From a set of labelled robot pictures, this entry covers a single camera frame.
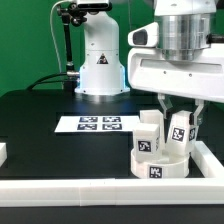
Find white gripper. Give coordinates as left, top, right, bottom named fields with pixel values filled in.
left=128, top=46, right=224, bottom=126

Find white round stool seat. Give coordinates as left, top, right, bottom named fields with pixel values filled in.
left=130, top=151, right=189, bottom=179

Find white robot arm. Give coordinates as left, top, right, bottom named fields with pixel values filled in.
left=128, top=0, right=224, bottom=109

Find white sheet with tags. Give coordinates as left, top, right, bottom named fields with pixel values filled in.
left=55, top=116, right=140, bottom=133

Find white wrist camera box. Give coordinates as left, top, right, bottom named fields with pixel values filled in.
left=128, top=22, right=159, bottom=48

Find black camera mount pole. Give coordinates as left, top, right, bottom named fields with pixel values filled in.
left=57, top=3, right=87, bottom=93

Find black cables at base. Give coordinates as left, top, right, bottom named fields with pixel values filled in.
left=26, top=72, right=78, bottom=91

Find white cable on pole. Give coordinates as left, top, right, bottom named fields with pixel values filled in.
left=49, top=0, right=78, bottom=74

